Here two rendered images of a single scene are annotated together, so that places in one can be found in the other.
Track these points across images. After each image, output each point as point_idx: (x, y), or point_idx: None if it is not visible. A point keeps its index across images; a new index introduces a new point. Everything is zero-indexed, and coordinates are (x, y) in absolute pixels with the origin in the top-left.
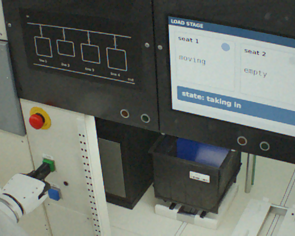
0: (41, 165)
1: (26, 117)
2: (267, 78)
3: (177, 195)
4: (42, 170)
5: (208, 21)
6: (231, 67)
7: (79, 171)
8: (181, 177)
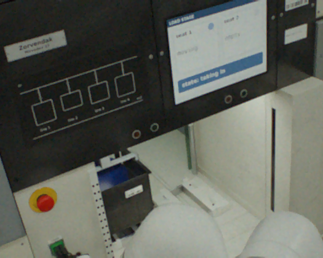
0: (58, 249)
1: (24, 211)
2: (240, 36)
3: (118, 223)
4: (65, 251)
5: (197, 9)
6: (216, 41)
7: (92, 228)
8: (119, 203)
